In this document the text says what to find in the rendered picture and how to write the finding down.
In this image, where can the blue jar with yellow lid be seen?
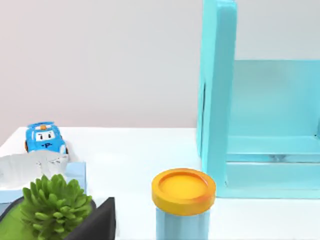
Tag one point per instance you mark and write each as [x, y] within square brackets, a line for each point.
[182, 200]

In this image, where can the white tissue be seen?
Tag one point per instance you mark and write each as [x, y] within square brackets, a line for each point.
[25, 167]

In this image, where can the green plant in black pot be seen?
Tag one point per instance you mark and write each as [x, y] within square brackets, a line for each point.
[55, 200]

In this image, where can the light blue tissue box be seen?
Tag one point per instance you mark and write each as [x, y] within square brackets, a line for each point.
[76, 172]

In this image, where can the blue and white toy car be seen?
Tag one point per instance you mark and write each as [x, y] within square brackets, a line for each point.
[45, 140]

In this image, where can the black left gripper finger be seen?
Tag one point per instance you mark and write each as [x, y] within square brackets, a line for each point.
[100, 225]

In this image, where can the light blue rack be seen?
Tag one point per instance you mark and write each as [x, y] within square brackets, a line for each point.
[216, 100]

